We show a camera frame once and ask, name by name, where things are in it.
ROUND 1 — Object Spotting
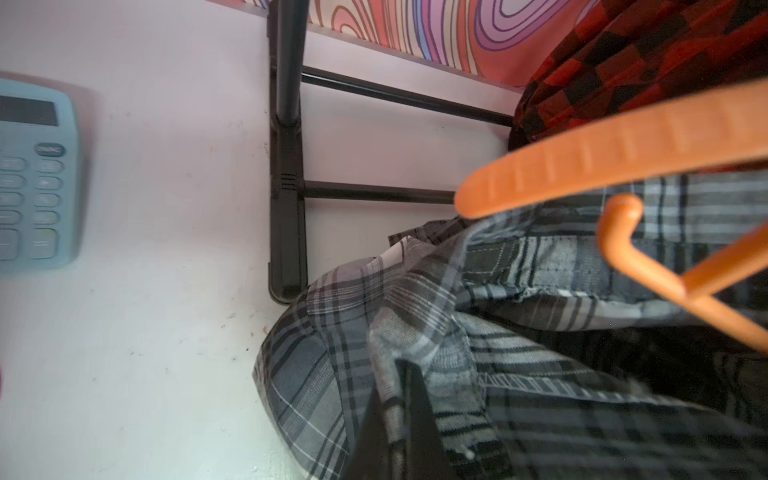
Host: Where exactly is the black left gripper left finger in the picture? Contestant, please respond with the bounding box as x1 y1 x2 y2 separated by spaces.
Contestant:
341 388 392 480

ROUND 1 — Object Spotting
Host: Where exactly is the black clothes rack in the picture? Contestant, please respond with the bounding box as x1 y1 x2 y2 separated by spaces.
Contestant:
267 1 513 305

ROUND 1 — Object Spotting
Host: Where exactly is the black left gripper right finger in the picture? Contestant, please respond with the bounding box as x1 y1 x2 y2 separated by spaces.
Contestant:
396 360 457 480

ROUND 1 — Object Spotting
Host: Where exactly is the orange hanger with grey shirt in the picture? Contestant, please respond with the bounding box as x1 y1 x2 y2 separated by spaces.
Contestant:
454 79 767 354

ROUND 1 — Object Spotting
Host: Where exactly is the red plaid long-sleeve shirt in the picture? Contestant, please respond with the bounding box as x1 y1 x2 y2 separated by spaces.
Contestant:
508 0 767 151

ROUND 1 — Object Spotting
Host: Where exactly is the grey plaid long-sleeve shirt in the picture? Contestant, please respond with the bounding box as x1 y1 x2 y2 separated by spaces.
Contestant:
253 170 767 479

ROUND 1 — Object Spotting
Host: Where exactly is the light blue desk calculator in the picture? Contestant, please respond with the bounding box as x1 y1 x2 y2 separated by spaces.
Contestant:
1 79 85 275

